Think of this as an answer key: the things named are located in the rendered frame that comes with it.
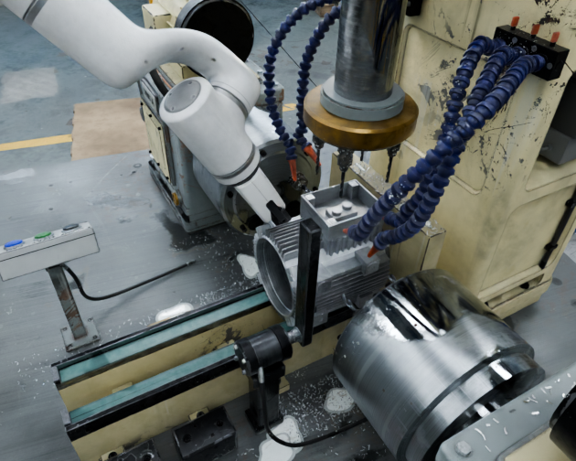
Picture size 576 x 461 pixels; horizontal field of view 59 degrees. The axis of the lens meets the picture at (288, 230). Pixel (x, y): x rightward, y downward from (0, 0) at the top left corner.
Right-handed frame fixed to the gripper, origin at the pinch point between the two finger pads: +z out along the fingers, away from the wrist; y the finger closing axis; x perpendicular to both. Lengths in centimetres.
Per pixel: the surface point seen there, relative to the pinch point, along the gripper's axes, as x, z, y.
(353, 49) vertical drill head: 22.4, -24.9, 7.9
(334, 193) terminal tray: 10.7, 3.2, 1.5
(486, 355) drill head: 8.6, -2.2, 43.4
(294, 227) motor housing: 0.9, 0.4, 4.2
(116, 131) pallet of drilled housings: -40, 87, -220
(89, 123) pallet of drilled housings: -51, 81, -236
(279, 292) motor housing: -9.6, 12.8, 4.0
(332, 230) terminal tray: 5.4, -0.6, 11.0
